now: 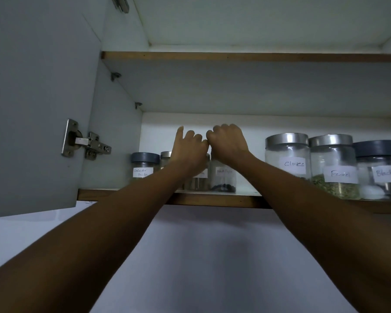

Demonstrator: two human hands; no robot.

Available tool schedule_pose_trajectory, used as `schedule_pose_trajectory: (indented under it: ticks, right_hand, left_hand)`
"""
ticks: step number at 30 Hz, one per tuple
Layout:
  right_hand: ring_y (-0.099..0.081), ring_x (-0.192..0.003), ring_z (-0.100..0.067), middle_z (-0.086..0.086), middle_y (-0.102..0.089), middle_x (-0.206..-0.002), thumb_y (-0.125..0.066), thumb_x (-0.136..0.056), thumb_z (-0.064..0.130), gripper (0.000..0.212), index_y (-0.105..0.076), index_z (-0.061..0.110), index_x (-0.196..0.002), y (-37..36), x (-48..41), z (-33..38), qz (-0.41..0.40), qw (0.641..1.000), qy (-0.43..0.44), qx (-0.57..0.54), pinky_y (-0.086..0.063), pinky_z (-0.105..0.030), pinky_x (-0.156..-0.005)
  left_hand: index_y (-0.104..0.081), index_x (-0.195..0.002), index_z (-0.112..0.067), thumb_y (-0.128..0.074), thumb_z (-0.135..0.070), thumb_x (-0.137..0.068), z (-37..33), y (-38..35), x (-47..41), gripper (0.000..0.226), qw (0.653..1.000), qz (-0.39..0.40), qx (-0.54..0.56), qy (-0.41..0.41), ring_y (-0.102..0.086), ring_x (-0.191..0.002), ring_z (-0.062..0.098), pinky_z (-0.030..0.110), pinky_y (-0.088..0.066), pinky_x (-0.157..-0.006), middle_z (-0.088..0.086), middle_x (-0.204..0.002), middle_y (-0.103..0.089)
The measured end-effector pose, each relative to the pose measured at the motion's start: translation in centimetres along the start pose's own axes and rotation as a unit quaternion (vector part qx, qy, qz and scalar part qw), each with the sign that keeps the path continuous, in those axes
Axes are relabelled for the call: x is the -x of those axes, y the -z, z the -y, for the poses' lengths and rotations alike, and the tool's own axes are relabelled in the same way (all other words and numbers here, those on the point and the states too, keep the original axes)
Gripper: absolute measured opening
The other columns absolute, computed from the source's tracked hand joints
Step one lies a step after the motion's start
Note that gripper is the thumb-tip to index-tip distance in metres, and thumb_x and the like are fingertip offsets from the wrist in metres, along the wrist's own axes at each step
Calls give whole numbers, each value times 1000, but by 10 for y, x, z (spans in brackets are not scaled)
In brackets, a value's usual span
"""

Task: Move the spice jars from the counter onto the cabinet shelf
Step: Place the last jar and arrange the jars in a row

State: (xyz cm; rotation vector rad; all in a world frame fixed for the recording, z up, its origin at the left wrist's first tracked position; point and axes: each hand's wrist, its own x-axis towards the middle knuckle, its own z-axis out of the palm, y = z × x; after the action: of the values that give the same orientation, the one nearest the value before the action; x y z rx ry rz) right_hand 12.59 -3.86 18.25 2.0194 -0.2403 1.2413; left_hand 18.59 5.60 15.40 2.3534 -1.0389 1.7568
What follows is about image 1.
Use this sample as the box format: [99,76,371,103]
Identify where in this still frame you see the brown wooden wall cabinet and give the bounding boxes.
[0,0,391,219]

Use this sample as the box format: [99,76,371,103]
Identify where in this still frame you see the person's right forearm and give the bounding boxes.
[234,152,391,313]

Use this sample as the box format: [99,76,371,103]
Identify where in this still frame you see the white cabinet shelf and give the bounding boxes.
[101,51,391,120]

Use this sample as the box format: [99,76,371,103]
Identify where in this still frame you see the metal cabinet door hinge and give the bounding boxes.
[61,119,113,160]
[112,0,130,14]

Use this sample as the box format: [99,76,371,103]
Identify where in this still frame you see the coriander jar grey lid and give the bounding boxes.
[130,152,161,185]

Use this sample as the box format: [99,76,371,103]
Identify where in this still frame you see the cabinet door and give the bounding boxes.
[0,0,113,219]

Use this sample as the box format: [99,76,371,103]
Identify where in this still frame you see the person's left forearm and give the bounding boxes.
[0,159,202,313]

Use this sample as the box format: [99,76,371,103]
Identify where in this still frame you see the person's right hand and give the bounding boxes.
[205,123,255,168]

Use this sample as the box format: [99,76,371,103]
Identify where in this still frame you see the person's left hand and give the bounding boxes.
[169,126,210,176]

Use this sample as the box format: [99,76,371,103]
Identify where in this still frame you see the dark spice jar grey lid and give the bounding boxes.
[352,140,391,201]

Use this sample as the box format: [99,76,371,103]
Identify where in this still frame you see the green spice jar silver lid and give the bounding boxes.
[308,134,361,200]

